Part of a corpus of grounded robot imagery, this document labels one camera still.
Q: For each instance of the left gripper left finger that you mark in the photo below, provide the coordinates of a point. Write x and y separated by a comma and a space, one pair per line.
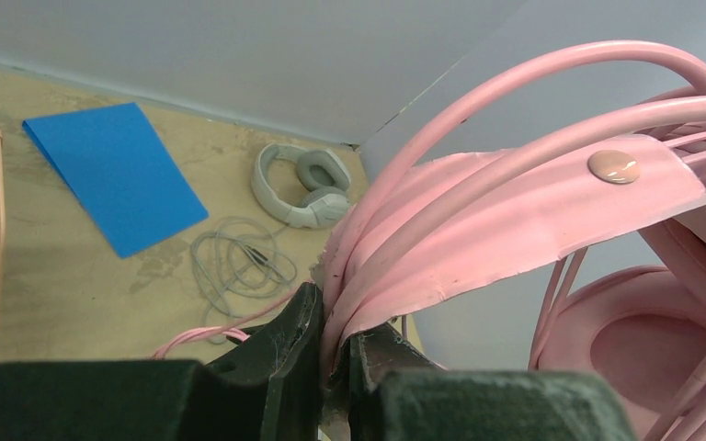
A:
266, 388

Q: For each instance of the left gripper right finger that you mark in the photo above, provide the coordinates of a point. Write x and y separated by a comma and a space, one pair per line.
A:
395, 393

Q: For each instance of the pink wired headphones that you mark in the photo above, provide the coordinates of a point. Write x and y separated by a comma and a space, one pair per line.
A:
616, 204

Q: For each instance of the grey over-ear headphones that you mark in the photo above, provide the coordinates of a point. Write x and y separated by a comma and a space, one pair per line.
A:
240, 258

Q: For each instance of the blue notebook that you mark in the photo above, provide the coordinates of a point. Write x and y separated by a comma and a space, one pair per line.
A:
121, 173

